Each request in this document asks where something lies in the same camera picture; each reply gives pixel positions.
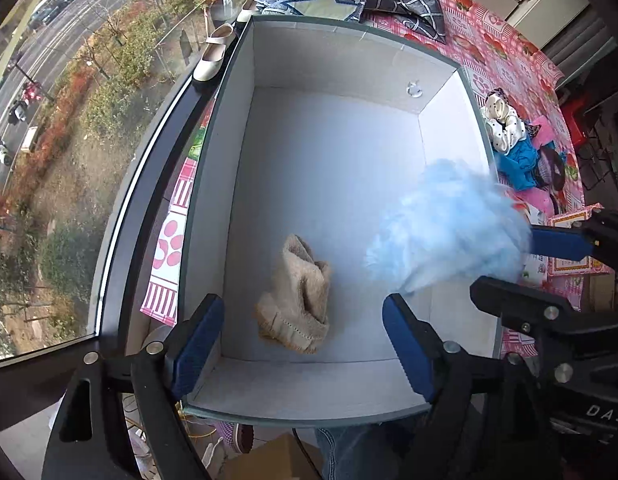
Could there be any pink strawberry printed tablecloth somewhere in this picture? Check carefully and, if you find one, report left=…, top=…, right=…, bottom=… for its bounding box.
left=141, top=0, right=614, bottom=361

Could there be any grey checked cloth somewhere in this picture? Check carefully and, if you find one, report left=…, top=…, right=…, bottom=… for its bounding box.
left=294, top=0, right=447, bottom=43

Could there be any brown cardboard box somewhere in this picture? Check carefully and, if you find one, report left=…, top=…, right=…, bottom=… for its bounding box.
left=221, top=432, right=322, bottom=480

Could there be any white cardboard storage box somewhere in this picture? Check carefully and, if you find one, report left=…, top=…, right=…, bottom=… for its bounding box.
left=181, top=14, right=504, bottom=428

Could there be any person's jeans leg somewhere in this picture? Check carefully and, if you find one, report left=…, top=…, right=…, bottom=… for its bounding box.
left=314, top=422, right=430, bottom=480

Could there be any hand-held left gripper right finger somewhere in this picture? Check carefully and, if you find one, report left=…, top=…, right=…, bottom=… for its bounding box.
left=381, top=292, right=564, bottom=480

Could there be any light blue fluffy scrunchie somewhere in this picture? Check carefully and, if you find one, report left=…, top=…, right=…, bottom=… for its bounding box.
left=364, top=159, right=534, bottom=295

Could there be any red patterned gift box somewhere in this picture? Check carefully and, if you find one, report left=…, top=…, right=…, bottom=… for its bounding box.
left=546, top=202, right=614, bottom=277

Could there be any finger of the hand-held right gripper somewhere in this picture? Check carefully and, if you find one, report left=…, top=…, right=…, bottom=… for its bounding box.
left=470, top=276, right=596, bottom=361
left=531, top=209, right=618, bottom=277

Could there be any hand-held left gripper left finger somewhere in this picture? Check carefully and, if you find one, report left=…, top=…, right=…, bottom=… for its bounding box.
left=41, top=292, right=226, bottom=480

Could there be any blue crinkled scrunchie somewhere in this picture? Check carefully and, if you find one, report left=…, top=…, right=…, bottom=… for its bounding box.
left=491, top=137, right=542, bottom=192

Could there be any black window frame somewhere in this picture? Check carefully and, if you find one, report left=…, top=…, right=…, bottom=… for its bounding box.
left=0, top=20, right=254, bottom=441

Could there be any red plastic stool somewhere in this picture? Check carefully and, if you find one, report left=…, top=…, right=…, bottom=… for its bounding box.
left=559, top=97, right=590, bottom=148

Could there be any white polka dot scrunchie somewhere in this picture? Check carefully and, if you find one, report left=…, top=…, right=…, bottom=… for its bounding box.
left=479, top=89, right=530, bottom=153

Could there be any cream flat shoe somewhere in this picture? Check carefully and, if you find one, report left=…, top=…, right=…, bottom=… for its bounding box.
left=236, top=0, right=264, bottom=23
left=191, top=22, right=237, bottom=83

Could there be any beige towel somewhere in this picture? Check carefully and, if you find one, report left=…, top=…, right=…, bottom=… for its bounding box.
left=254, top=233, right=334, bottom=356

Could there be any floral tissue pack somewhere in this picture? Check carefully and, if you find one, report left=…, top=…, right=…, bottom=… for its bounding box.
left=511, top=200, right=552, bottom=286

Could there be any purple checked slipper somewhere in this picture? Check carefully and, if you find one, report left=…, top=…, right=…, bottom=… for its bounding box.
left=211, top=420, right=254, bottom=455

